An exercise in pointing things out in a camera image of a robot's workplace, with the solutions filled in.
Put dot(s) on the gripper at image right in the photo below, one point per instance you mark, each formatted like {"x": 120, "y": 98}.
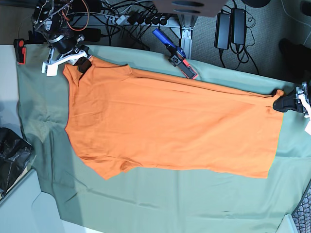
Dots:
{"x": 299, "y": 102}

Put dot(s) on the orange T-shirt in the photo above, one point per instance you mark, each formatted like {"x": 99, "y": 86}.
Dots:
{"x": 121, "y": 118}

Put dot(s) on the black plastic bag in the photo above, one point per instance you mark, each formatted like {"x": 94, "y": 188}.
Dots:
{"x": 15, "y": 153}

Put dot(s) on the black power adapter outer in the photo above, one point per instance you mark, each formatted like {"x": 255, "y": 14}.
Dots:
{"x": 238, "y": 26}

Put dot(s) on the black power adapter inner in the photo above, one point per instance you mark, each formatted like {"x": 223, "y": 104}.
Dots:
{"x": 222, "y": 33}

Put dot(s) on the blue clamp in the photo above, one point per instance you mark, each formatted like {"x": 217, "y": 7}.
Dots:
{"x": 20, "y": 45}
{"x": 177, "y": 57}

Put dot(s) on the blue clamp at centre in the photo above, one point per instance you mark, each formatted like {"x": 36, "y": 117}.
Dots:
{"x": 177, "y": 57}

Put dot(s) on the aluminium frame post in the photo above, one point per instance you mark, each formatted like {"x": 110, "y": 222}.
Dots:
{"x": 185, "y": 32}

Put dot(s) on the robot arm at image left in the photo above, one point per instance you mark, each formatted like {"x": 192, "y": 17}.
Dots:
{"x": 51, "y": 19}

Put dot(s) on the power strip with plugs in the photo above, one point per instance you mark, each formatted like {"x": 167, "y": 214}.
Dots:
{"x": 162, "y": 20}

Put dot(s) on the black power adapter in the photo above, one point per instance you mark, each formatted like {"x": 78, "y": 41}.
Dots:
{"x": 222, "y": 33}
{"x": 238, "y": 26}

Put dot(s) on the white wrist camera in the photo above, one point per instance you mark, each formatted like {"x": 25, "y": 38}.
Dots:
{"x": 50, "y": 69}
{"x": 308, "y": 127}

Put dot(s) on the black power brick left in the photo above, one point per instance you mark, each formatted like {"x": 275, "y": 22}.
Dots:
{"x": 90, "y": 34}

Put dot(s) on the blue clamp at left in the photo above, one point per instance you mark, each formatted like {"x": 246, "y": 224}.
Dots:
{"x": 20, "y": 45}

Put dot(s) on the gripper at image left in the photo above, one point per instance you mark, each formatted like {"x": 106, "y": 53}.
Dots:
{"x": 65, "y": 49}

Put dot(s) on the green table cloth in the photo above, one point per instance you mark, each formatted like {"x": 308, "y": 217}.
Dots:
{"x": 146, "y": 200}

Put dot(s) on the grey patterned chair corner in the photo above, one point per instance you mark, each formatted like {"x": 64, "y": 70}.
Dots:
{"x": 302, "y": 213}

